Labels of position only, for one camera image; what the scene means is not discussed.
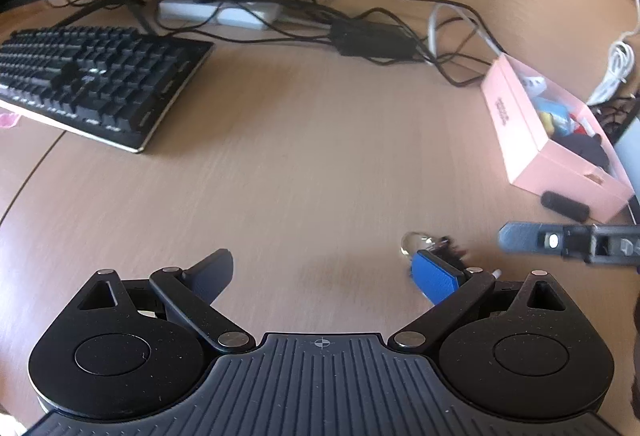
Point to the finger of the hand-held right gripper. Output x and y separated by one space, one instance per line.
530 238

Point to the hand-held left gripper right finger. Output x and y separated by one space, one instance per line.
436 273

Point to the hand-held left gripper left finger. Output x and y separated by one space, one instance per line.
216 272

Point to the pink storage box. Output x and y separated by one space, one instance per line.
525 136

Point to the wooden desktop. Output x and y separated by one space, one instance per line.
300 176

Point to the black cylindrical object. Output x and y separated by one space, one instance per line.
565 205

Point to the black cloth item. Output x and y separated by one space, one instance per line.
587 148

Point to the red round item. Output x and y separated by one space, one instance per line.
580 128

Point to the blue yellow toy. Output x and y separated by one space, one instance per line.
552 113

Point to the grey flat device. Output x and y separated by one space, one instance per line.
629 151

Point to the white small item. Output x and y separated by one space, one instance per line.
531 82

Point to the black keyboard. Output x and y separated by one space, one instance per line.
95 81

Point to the black power adapter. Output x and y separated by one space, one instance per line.
372 41

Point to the pink small scrap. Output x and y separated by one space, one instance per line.
7 120

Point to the white power strip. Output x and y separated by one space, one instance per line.
220 11

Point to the black monitor stand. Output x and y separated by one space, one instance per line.
117 3

